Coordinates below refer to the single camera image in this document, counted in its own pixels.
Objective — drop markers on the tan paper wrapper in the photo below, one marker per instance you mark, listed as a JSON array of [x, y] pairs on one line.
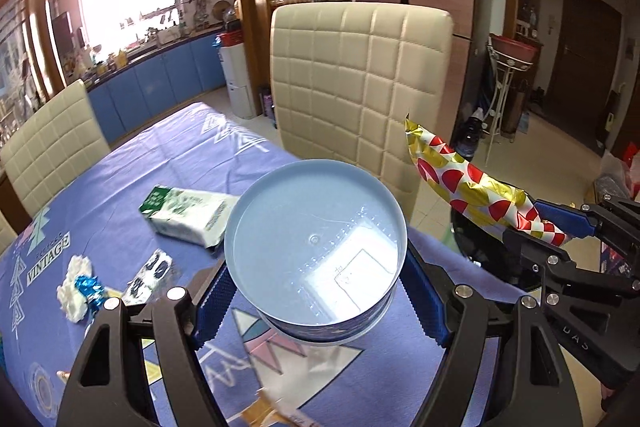
[[280, 409]]

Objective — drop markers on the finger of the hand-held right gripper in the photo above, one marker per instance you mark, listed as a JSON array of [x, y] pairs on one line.
[[530, 252], [570, 217]]

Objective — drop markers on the blue foil wrapper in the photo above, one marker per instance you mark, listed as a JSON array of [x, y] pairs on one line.
[[91, 287]]

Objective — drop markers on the blue printed tablecloth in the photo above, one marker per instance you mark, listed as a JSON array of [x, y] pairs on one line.
[[150, 157]]

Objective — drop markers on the green and white tissue pack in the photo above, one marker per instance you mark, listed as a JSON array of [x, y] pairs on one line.
[[185, 214]]

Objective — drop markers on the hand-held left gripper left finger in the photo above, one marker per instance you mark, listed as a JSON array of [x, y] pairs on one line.
[[212, 307]]

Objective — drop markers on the clear plastic bag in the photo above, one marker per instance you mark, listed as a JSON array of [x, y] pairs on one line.
[[617, 177]]

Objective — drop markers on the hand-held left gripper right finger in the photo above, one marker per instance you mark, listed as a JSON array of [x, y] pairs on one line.
[[425, 302]]

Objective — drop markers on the white crumpled tissue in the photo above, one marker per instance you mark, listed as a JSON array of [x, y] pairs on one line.
[[74, 304]]

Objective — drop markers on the white water dispenser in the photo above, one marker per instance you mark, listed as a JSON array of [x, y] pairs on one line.
[[240, 77]]

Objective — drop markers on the white metal plant stand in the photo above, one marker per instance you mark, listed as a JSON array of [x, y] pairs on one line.
[[502, 82]]

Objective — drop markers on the dark wooden door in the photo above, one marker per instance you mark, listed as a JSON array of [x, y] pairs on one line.
[[585, 57]]

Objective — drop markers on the red basin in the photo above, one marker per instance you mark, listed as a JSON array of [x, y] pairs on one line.
[[515, 49]]

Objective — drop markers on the black waste bin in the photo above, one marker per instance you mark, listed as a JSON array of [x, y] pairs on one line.
[[475, 247]]

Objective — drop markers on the blue kitchen cabinets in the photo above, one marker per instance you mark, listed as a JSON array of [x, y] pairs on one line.
[[165, 77]]

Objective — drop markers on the black and white small packet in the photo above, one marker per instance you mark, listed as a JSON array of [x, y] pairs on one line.
[[147, 274]]

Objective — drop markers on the cream quilted chair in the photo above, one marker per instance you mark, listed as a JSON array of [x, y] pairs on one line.
[[350, 82], [50, 147]]

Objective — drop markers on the gold and red foil wrapper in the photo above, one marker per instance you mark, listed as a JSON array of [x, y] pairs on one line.
[[465, 182]]

